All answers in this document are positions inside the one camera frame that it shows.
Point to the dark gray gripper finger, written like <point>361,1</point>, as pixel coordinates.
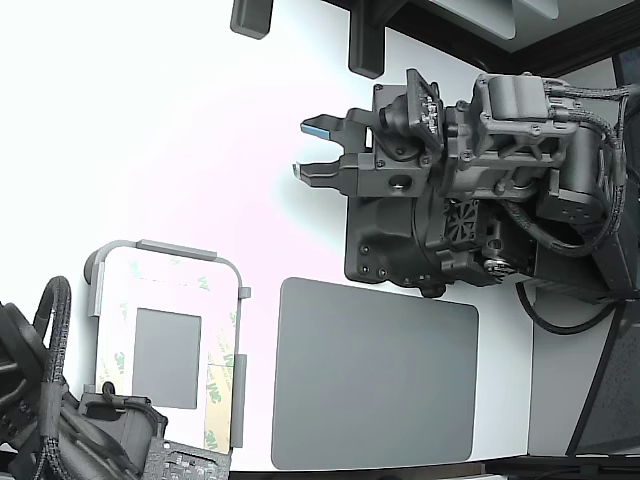
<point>340,127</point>
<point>320,172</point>

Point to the short dark gray bracket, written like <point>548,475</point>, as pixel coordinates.
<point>250,17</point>

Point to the dark gray idle machine assembly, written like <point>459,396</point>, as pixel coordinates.
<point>25,360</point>

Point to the tan printed tape liner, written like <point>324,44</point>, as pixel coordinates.
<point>220,400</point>

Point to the dark speckled side panel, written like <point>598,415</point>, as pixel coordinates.
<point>620,390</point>

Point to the wide pale gray slat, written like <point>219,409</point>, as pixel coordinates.
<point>480,15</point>

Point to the gray circuit board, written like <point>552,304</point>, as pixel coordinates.
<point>185,462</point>

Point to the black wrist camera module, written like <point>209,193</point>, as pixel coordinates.
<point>400,116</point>

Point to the dark gray rectangular mat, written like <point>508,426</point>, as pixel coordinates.
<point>375,375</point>

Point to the narrow pale gray slat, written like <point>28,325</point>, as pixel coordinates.
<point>537,7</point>

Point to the dark gray six-joint robot arm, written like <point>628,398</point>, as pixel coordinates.
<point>390,240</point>

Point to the long dark gray bracket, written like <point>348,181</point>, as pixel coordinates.
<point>365,45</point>

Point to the dark gray gripper body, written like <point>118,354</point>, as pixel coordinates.
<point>390,175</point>

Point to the panel with tan adhesive liner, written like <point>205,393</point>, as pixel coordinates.
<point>167,360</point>

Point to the black shelf frame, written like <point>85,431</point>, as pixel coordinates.
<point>530,62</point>

